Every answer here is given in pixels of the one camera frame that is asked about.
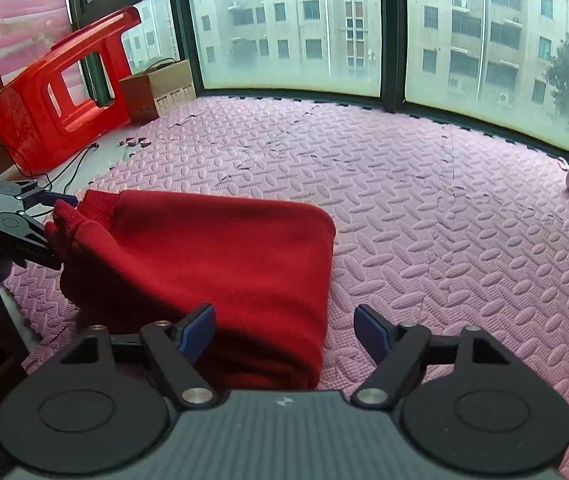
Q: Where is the red knit garment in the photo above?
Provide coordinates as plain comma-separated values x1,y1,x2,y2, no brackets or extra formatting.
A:
46,190,335,390

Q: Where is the red plastic stool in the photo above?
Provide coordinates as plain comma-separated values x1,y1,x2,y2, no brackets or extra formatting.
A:
0,6,141,174

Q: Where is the pink foam floor mat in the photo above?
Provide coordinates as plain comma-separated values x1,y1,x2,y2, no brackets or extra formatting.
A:
2,94,569,480

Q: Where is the brown cardboard box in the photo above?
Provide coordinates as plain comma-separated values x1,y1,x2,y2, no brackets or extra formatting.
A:
118,58,196,124

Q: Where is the pink patterned curtain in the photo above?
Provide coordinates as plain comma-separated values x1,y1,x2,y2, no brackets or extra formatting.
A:
0,0,72,84

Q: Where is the black cable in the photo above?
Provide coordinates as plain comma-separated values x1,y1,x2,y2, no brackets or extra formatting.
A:
0,141,101,196

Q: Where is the dark green window frame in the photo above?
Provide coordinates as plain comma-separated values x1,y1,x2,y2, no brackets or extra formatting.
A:
68,0,569,155

